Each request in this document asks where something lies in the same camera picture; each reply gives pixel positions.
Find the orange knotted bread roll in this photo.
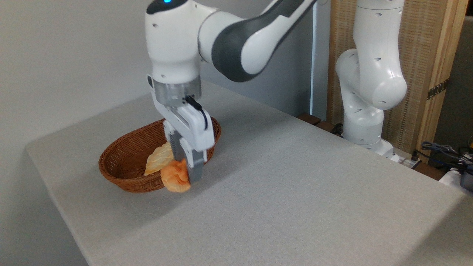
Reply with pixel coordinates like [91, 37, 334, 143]
[160, 159, 191, 193]

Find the wooden woven folding screen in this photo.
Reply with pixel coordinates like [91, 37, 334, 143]
[327, 0, 469, 163]

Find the black cable bundle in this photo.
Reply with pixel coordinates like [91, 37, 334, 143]
[412, 141, 473, 174]

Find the dark grey metal pot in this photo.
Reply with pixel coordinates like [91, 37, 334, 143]
[459, 168, 473, 192]

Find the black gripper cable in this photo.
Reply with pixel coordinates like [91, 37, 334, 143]
[185, 95, 208, 130]

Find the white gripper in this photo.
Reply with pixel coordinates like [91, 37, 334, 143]
[147, 75, 216, 183]

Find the metal screen hinge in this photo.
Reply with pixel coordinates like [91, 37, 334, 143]
[427, 79, 449, 100]

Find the pale yellow bread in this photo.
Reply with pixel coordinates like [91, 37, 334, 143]
[144, 141, 174, 176]

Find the grey tablecloth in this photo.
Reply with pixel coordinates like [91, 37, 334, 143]
[25, 82, 473, 266]

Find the brown wicker basket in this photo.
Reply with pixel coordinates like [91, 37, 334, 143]
[99, 117, 221, 193]

